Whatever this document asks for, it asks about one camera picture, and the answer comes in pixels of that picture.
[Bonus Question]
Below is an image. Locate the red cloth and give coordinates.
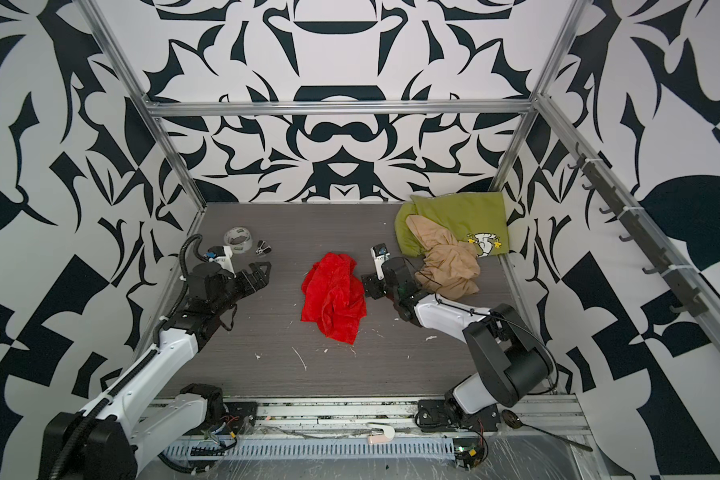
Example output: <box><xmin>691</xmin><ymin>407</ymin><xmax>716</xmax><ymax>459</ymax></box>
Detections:
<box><xmin>301</xmin><ymin>252</ymin><xmax>367</xmax><ymax>345</ymax></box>

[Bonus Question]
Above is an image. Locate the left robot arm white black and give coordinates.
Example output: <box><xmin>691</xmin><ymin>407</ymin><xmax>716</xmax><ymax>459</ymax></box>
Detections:
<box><xmin>38</xmin><ymin>262</ymin><xmax>271</xmax><ymax>479</ymax></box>

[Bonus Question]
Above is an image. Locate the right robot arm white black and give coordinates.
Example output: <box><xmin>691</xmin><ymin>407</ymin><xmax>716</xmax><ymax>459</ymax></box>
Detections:
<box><xmin>361</xmin><ymin>244</ymin><xmax>555</xmax><ymax>415</ymax></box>

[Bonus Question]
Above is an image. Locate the beige tan cloth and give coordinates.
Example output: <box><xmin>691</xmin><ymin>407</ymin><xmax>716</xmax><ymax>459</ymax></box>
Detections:
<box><xmin>406</xmin><ymin>215</ymin><xmax>481</xmax><ymax>300</ymax></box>

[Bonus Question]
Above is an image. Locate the green cloth with print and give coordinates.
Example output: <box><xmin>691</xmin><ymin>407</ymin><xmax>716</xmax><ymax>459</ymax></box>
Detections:
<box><xmin>394</xmin><ymin>192</ymin><xmax>510</xmax><ymax>257</ymax></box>

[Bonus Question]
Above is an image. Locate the black binder clip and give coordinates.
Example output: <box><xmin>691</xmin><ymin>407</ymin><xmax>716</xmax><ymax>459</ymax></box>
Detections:
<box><xmin>254</xmin><ymin>240</ymin><xmax>272</xmax><ymax>257</ymax></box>

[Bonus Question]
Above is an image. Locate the clear tape roll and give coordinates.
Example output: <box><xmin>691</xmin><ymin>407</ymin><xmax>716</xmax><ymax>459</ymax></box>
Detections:
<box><xmin>223</xmin><ymin>227</ymin><xmax>253</xmax><ymax>255</ymax></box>

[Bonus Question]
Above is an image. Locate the white plastic hook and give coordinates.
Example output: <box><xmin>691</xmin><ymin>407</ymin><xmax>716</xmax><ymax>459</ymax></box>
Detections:
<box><xmin>367</xmin><ymin>423</ymin><xmax>396</xmax><ymax>445</ymax></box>

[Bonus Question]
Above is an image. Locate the small electronics board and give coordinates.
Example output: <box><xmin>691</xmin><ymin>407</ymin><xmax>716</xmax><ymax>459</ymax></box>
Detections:
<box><xmin>454</xmin><ymin>436</ymin><xmax>489</xmax><ymax>471</ymax></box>

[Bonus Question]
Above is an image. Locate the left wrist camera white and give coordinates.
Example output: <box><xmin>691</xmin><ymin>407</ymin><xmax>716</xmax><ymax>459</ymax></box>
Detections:
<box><xmin>205</xmin><ymin>245</ymin><xmax>235</xmax><ymax>274</ymax></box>

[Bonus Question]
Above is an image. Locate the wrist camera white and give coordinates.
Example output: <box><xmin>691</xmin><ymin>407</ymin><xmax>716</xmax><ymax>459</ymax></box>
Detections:
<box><xmin>371</xmin><ymin>243</ymin><xmax>391</xmax><ymax>280</ymax></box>
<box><xmin>205</xmin><ymin>245</ymin><xmax>235</xmax><ymax>274</ymax></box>

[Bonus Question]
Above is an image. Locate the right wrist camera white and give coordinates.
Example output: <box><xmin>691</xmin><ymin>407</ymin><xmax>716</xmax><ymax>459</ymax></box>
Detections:
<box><xmin>371</xmin><ymin>243</ymin><xmax>391</xmax><ymax>280</ymax></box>

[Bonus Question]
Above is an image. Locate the black corrugated cable hose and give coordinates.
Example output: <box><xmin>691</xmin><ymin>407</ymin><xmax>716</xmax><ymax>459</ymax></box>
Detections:
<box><xmin>178</xmin><ymin>233</ymin><xmax>208</xmax><ymax>289</ymax></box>

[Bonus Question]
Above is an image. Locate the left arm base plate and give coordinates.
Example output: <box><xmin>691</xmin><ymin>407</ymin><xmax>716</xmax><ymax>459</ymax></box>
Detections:
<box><xmin>209</xmin><ymin>401</ymin><xmax>258</xmax><ymax>435</ymax></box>

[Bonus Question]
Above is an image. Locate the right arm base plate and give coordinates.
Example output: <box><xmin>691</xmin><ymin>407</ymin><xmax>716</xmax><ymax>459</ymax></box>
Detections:
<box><xmin>414</xmin><ymin>399</ymin><xmax>501</xmax><ymax>433</ymax></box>

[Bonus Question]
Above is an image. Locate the white slotted cable duct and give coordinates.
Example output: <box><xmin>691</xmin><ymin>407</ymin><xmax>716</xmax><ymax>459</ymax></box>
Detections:
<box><xmin>164</xmin><ymin>437</ymin><xmax>456</xmax><ymax>461</ymax></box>

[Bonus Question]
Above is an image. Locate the black wall hook rack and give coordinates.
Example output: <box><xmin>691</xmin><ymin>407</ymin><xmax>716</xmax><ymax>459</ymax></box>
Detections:
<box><xmin>571</xmin><ymin>142</ymin><xmax>710</xmax><ymax>317</ymax></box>

